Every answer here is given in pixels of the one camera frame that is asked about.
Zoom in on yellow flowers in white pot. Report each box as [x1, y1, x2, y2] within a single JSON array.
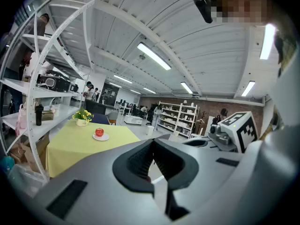
[[72, 107, 94, 128]]

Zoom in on blue chair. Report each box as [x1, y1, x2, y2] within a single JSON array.
[[90, 112, 111, 126]]

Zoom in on cardboard box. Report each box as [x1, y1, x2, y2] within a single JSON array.
[[9, 134, 50, 173]]

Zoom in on person's right forearm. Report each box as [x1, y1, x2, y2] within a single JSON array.
[[234, 127, 300, 225]]

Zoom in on white metal shelf rack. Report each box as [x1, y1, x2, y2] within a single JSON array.
[[0, 0, 96, 181]]

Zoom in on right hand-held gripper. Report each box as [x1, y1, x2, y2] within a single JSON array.
[[182, 111, 260, 154]]

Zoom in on black head-mounted camera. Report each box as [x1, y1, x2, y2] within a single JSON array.
[[192, 0, 218, 24]]

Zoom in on person's head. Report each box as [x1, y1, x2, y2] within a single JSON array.
[[215, 0, 272, 24]]

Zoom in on white storage shelving unit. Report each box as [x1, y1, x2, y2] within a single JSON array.
[[157, 101, 200, 137]]

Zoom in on small white plate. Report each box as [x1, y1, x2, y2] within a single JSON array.
[[92, 133, 110, 142]]

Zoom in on person's white shirt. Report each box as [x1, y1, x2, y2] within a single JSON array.
[[269, 52, 300, 135]]

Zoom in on clear plastic bin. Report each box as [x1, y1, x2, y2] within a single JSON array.
[[7, 164, 45, 196]]

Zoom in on white desk with monitors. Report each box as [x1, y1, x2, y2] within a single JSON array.
[[114, 99, 133, 116]]

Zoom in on wooden coat rack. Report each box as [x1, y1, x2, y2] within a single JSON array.
[[196, 111, 208, 135]]

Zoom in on pink bottle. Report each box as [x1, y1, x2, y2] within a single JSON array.
[[15, 104, 28, 137]]

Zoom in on grey chair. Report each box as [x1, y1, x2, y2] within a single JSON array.
[[106, 111, 119, 126]]

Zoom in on yellow tablecloth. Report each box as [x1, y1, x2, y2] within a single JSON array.
[[45, 120, 141, 178]]

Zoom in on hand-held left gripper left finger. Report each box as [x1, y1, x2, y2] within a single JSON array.
[[35, 138, 172, 225]]

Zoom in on brown tissue box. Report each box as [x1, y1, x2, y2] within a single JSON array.
[[41, 110, 55, 121]]

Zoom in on white low cabinet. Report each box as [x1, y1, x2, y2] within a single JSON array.
[[124, 114, 143, 126]]

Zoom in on black bottle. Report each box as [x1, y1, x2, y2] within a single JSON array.
[[35, 104, 45, 126]]

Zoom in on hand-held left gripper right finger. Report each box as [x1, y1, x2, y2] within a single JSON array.
[[152, 138, 256, 225]]

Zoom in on black mesh chair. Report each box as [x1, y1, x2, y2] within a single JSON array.
[[85, 99, 106, 115]]

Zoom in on black box appliance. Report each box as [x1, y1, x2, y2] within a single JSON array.
[[37, 70, 71, 91]]

